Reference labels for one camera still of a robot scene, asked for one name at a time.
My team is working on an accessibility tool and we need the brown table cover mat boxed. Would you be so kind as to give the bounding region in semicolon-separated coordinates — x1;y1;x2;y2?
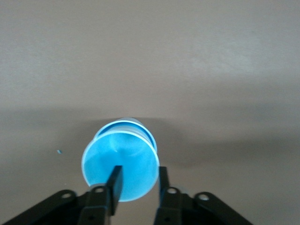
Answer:
0;0;300;225

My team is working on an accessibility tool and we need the blue plastic cup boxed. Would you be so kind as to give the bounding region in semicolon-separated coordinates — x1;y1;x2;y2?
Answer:
95;117;158;152
81;134;160;203

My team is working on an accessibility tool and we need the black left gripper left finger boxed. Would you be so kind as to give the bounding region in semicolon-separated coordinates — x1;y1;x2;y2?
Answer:
77;165;124;225

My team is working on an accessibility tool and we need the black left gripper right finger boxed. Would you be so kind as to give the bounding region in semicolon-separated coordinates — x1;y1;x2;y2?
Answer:
153;166;200;225

